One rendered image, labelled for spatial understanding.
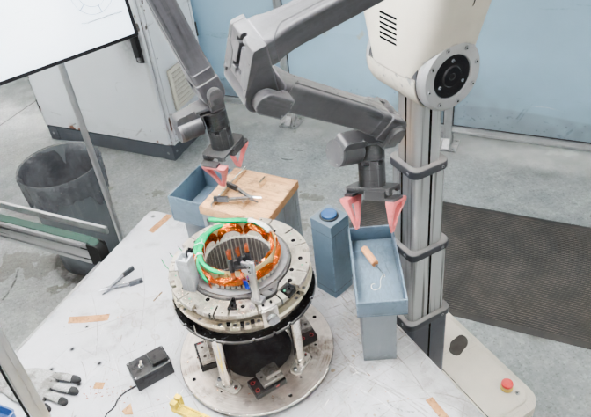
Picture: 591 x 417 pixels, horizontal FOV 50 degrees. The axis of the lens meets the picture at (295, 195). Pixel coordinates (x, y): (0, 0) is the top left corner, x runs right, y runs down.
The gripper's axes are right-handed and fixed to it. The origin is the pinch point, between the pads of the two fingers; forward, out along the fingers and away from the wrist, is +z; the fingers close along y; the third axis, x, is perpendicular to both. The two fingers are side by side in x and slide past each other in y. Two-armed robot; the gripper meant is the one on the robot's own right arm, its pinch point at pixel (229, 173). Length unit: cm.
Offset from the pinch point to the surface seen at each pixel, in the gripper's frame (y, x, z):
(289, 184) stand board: -10.5, 10.3, 9.5
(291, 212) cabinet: -7.5, 11.0, 16.9
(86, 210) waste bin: -43, -119, 77
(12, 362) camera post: 68, -4, -9
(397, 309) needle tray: 20, 50, 11
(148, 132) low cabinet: -133, -157, 100
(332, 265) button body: 0.2, 25.4, 25.4
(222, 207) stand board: 3.9, -2.1, 8.5
